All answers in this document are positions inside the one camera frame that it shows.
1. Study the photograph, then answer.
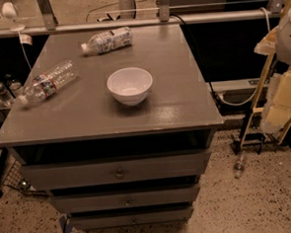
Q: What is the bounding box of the white cable with tag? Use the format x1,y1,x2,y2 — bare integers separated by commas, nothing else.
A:
16,30,35,72

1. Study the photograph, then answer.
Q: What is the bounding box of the white power cable right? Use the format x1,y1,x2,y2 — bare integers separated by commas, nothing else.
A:
211,6,276,108

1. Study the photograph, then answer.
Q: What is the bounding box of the middle drawer with knob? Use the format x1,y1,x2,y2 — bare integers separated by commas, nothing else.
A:
49,185,199,213

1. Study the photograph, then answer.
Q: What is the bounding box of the white labelled drink bottle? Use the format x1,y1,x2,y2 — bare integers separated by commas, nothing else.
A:
81,27,133,55

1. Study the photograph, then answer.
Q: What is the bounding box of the small water bottle on shelf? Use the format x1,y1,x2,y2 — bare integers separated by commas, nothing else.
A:
0,81,14,108

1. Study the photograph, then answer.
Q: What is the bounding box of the dark capped bottle on shelf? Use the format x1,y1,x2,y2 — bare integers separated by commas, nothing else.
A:
5,73,23,98

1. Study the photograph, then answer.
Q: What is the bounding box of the yellow metal stand frame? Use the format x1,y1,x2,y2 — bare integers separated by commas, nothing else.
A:
235,0,291,150

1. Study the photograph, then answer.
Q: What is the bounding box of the clear water bottle red label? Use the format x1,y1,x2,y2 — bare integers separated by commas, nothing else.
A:
17,60,79,106

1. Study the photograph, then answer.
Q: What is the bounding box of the top drawer with knob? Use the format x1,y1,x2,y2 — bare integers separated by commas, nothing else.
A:
21,149,211,191

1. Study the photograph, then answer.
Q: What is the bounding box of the white bowl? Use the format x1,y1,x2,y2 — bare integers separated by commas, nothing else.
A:
107,67,153,107

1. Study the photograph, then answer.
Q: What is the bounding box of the grey drawer cabinet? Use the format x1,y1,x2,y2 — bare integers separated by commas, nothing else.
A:
0,26,222,220

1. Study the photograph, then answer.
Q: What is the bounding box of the white round lamp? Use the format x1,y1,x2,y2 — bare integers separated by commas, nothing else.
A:
2,2,26,33

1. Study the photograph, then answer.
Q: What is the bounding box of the metal rail frame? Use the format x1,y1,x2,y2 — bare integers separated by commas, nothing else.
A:
0,0,280,38

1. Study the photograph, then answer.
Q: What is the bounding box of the bottom drawer with knob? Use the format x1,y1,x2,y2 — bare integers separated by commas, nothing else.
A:
70,205,193,230

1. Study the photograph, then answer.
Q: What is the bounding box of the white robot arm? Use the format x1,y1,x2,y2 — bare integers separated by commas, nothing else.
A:
255,8,291,133

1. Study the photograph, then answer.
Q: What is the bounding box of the plastic bottle on floor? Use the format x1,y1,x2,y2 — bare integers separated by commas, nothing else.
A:
234,152,246,179

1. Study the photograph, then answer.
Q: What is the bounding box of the wire mesh basket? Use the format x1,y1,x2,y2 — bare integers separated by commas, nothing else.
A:
3,160,47,197

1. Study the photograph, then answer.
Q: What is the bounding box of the drawer with knob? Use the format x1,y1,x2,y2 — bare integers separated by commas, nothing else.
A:
70,205,193,230
21,149,211,191
49,185,199,213

